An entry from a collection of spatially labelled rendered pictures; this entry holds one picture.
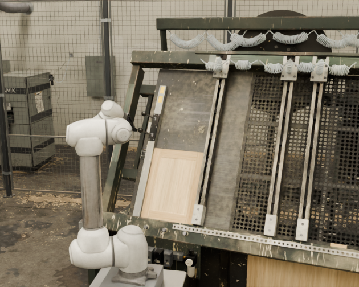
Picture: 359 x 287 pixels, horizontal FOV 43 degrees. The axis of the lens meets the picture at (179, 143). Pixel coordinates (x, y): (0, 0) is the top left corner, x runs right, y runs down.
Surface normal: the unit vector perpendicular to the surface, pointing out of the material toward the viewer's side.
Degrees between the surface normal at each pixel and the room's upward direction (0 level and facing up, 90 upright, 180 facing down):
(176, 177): 59
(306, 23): 90
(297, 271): 90
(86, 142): 88
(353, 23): 90
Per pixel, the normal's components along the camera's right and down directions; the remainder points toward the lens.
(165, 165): -0.30, -0.31
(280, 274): -0.35, 0.23
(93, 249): 0.18, 0.06
